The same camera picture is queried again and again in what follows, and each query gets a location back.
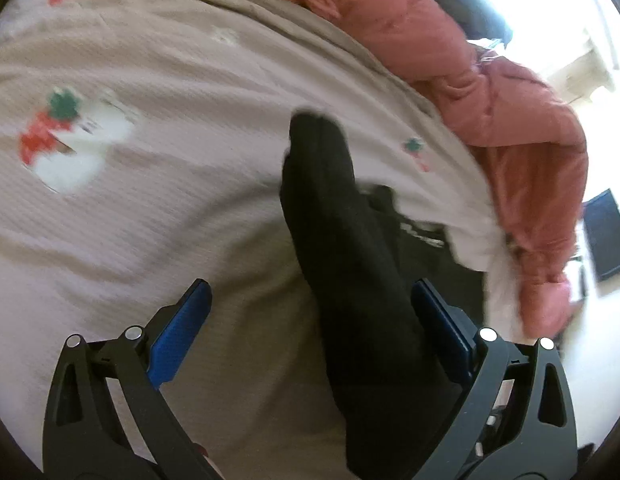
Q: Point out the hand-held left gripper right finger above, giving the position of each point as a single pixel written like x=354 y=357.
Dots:
x=442 y=340

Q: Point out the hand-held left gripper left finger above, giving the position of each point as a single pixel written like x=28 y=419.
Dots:
x=180 y=340

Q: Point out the person's left hand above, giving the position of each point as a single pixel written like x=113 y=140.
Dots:
x=207 y=462

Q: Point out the pink strawberry printed bed sheet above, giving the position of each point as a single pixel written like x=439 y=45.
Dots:
x=165 y=210

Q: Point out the black flat screen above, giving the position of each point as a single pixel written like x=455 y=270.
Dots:
x=607 y=235

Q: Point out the pink duvet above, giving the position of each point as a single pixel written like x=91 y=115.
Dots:
x=465 y=85

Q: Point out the white furniture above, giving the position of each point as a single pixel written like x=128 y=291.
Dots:
x=592 y=67

